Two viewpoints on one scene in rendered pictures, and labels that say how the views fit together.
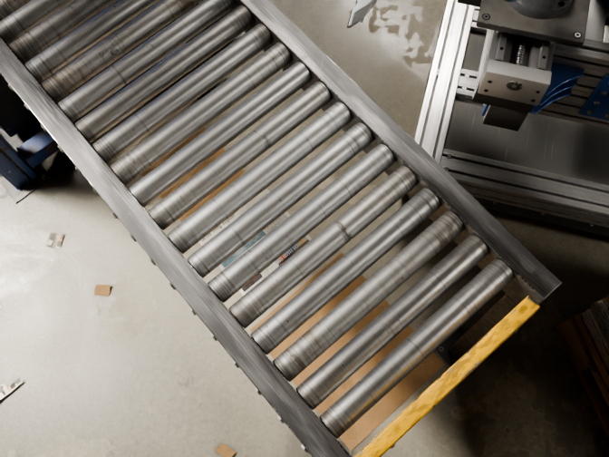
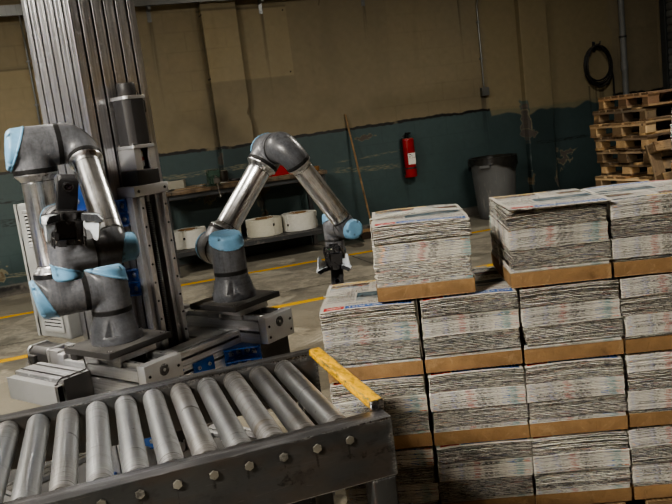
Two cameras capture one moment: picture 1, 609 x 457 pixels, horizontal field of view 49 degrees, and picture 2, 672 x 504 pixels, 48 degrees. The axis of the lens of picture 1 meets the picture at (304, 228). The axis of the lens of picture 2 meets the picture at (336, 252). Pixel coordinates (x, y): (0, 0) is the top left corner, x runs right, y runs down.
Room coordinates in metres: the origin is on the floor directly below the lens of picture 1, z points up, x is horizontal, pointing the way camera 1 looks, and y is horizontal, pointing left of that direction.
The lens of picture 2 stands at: (-0.40, 1.30, 1.36)
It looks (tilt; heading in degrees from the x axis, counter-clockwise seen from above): 10 degrees down; 288
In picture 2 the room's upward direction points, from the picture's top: 7 degrees counter-clockwise
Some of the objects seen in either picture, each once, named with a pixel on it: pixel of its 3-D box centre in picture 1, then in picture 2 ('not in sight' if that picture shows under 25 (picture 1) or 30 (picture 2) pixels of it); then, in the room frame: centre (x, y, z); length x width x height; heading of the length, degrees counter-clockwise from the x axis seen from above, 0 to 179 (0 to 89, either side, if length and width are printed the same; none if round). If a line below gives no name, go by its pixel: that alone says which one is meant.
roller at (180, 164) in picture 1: (222, 132); (31, 461); (0.67, 0.15, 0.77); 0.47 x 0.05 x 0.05; 126
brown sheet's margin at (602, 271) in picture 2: not in sight; (546, 263); (-0.30, -1.07, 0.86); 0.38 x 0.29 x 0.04; 104
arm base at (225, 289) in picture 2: not in sight; (232, 283); (0.75, -1.01, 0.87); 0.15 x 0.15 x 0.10
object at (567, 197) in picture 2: not in sight; (544, 198); (-0.31, -1.05, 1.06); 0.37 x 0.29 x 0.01; 104
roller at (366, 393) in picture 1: (419, 345); (308, 396); (0.19, -0.19, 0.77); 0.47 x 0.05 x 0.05; 126
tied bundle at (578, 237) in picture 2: not in sight; (544, 236); (-0.30, -1.07, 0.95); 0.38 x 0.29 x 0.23; 104
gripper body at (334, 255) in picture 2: not in sight; (334, 257); (0.46, -1.30, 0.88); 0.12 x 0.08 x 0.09; 105
